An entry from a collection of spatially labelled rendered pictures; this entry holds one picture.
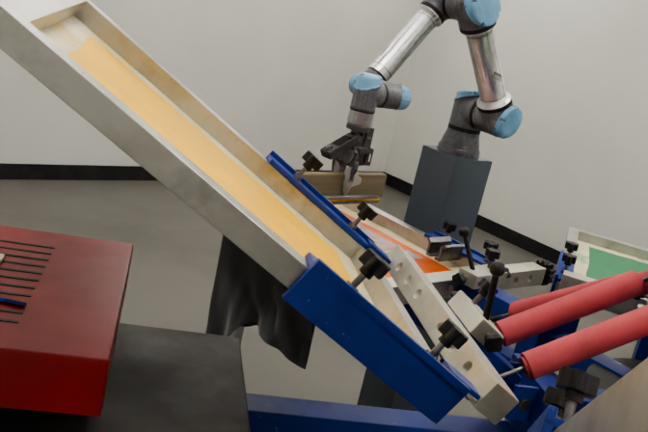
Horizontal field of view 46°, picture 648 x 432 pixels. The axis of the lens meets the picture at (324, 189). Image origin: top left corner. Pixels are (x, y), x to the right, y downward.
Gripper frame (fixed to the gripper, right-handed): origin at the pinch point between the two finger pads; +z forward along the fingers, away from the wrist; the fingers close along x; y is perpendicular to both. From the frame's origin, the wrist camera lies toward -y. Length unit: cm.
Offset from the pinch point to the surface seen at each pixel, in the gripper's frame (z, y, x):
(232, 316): 45, -22, 10
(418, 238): 11.8, 25.2, -13.6
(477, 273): 1, -5, -59
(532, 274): 6, 28, -54
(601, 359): 7, -1, -93
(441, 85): 4, 380, 296
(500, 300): 5, -3, -66
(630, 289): -14, -14, -100
